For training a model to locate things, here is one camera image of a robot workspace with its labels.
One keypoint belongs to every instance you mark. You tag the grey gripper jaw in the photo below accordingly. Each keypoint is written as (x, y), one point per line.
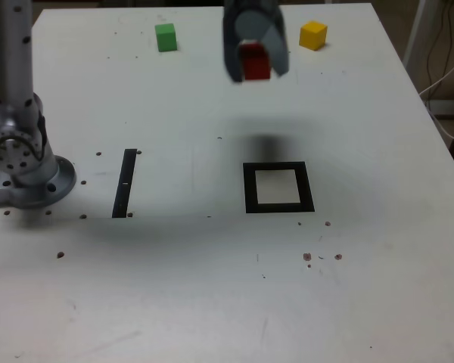
(231, 53)
(276, 45)

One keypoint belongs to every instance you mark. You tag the black tape square outline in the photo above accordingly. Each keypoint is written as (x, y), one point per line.
(249, 189)

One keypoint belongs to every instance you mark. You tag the black tape strip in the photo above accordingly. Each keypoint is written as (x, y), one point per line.
(123, 196)

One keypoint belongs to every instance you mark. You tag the yellow cube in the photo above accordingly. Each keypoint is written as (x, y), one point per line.
(312, 36)

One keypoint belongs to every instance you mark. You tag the red cube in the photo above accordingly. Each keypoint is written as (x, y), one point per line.
(255, 64)

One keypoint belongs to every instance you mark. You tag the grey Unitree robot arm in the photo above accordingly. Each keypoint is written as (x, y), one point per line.
(15, 56)

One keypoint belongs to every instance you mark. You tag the white post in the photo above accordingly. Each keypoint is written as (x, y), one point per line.
(420, 38)

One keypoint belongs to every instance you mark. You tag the green cube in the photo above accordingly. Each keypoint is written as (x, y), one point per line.
(165, 38)

